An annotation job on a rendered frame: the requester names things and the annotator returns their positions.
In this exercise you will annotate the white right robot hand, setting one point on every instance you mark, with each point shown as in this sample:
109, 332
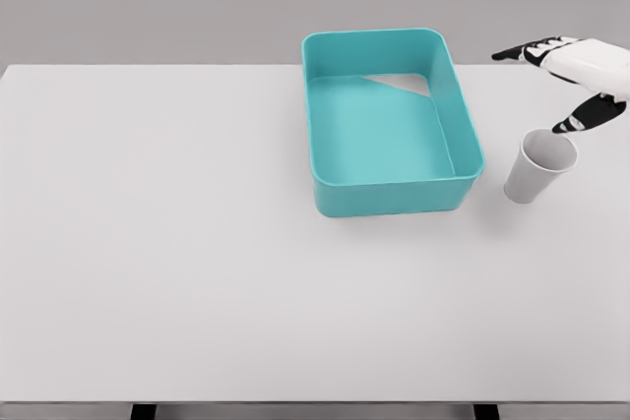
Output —
585, 62

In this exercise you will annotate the white paper cup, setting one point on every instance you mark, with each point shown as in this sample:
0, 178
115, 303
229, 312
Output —
535, 169

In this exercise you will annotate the teal plastic basket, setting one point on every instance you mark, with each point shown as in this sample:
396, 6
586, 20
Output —
379, 135

